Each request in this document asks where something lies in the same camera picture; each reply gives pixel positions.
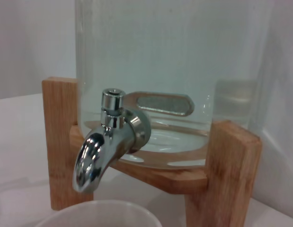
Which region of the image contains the chrome faucet spout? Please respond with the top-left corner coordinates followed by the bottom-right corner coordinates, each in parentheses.
top-left (72, 87), bottom-right (152, 193)

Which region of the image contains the metal faucet lever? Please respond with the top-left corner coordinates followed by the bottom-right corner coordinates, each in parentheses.
top-left (124, 91), bottom-right (195, 118)

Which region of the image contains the red ceramic cup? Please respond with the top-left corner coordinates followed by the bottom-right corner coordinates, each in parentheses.
top-left (35, 200), bottom-right (162, 227)

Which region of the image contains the wooden dispenser stand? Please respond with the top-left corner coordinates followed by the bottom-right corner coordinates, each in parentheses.
top-left (41, 76), bottom-right (263, 227)

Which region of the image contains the glass water dispenser jar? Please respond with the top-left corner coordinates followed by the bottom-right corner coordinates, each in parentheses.
top-left (74, 0), bottom-right (274, 171)

